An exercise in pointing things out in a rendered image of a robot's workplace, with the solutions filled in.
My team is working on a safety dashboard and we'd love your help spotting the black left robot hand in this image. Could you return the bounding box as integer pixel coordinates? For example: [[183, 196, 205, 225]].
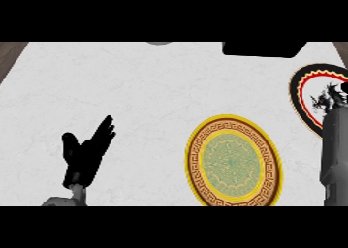
[[61, 114, 117, 190]]

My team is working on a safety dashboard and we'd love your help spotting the black red white plate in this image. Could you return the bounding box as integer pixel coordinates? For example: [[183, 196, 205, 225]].
[[288, 63, 348, 140]]

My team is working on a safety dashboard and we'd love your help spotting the yellow green patterned plate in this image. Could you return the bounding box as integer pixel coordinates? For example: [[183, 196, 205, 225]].
[[184, 113, 283, 207]]

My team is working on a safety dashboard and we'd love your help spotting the black appliance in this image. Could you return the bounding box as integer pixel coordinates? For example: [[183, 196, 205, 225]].
[[221, 41, 308, 59]]

